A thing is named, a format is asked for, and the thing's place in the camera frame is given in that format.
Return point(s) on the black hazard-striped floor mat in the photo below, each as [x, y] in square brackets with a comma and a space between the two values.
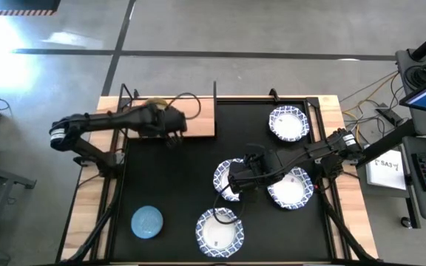
[13, 4]

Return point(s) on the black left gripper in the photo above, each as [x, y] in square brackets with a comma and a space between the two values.
[165, 122]

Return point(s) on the black table mat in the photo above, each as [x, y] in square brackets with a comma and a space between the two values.
[168, 177]

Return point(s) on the wooden shelf board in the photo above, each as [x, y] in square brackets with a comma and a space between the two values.
[202, 127]

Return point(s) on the white SA3 label sheet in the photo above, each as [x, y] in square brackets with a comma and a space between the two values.
[385, 170]

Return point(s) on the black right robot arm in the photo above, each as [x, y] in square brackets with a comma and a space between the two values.
[309, 151]

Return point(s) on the blue white patterned paper bowl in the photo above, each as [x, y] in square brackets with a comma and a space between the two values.
[221, 181]
[288, 125]
[290, 192]
[219, 232]

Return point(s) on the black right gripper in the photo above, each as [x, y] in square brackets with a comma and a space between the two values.
[257, 168]

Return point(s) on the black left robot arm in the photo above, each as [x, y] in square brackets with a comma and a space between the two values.
[102, 121]

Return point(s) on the black power strip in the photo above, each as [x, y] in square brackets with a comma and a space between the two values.
[390, 116]

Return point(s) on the black table frame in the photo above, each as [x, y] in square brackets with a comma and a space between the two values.
[242, 99]

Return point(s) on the black caster wheel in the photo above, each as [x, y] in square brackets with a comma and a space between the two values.
[406, 222]

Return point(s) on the orange bowl with blue interior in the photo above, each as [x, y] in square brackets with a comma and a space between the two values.
[146, 221]

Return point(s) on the black diagonal stand bar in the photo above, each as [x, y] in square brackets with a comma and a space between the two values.
[390, 142]

